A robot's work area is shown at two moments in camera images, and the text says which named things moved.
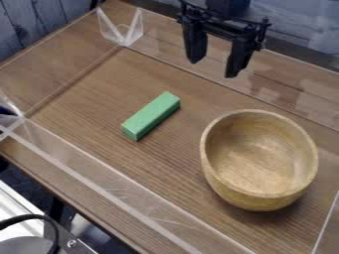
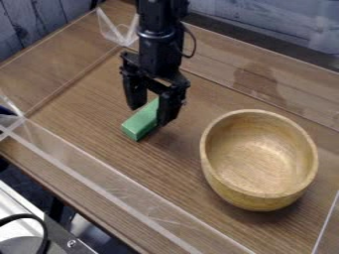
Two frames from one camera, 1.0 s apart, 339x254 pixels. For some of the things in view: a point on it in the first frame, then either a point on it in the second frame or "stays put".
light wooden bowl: [258, 157] stays put
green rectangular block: [151, 115] stays put
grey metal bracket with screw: [69, 243] stays put
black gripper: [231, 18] -> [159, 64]
